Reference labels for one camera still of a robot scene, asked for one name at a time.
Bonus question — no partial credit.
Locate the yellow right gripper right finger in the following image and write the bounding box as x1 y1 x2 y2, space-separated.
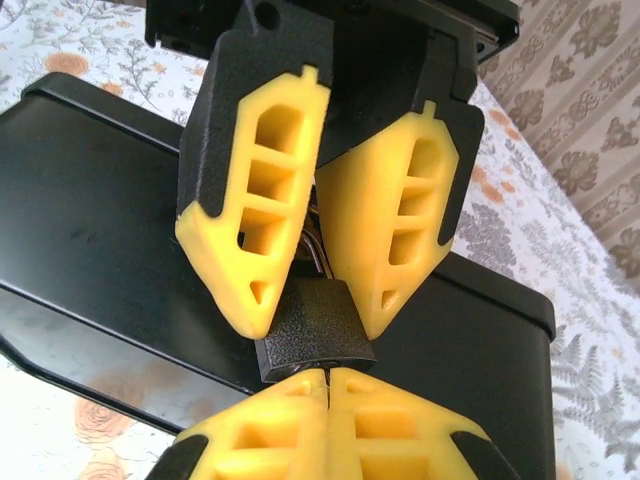
327 366 521 480

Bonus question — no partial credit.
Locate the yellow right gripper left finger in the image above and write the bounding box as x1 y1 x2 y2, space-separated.
144 368 330 480

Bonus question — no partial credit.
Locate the black textured padlock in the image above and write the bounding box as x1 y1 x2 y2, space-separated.
253 184 377 385

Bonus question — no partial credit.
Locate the black starry night tin box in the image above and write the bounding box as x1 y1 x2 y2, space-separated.
0 72 557 480

